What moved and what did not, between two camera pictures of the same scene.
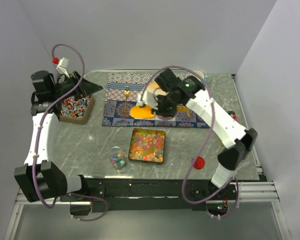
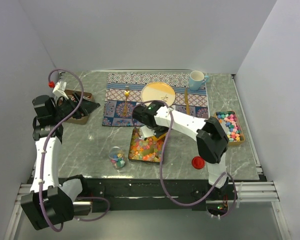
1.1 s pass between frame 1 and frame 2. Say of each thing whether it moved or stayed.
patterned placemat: stayed
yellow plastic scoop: moved
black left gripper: moved
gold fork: stayed
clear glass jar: stayed
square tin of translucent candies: stayed
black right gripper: moved
